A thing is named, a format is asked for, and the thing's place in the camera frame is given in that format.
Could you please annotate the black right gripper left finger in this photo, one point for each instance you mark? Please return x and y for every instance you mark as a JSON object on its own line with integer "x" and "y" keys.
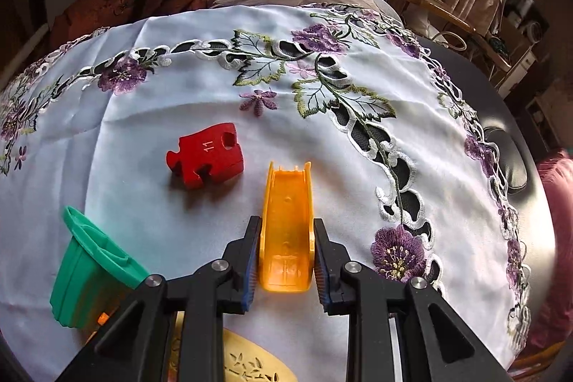
{"x": 134, "y": 344}

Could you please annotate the yellow embossed oval soap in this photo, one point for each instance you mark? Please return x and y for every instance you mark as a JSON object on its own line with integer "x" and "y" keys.
{"x": 243, "y": 360}

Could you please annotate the orange plastic scoop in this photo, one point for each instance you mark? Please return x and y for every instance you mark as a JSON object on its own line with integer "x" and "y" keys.
{"x": 287, "y": 241}

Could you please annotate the orange cube block cluster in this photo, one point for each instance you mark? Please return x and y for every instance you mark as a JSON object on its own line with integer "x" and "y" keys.
{"x": 93, "y": 327}

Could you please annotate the white embroidered floral tablecloth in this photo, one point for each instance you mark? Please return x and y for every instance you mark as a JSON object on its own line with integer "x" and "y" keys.
{"x": 402, "y": 172}

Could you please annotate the black round table edge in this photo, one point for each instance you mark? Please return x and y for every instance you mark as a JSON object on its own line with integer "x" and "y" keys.
{"x": 525, "y": 192}

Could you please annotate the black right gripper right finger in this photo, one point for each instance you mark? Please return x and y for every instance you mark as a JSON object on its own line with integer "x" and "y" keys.
{"x": 397, "y": 331}

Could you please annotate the green plastic spool stand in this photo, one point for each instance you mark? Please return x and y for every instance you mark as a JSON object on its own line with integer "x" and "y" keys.
{"x": 94, "y": 276}

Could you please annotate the red puzzle piece block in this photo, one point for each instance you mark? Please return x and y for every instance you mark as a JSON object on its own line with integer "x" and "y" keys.
{"x": 210, "y": 156}

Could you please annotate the pink cushion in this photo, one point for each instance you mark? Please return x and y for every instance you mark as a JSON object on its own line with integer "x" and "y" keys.
{"x": 554, "y": 321}

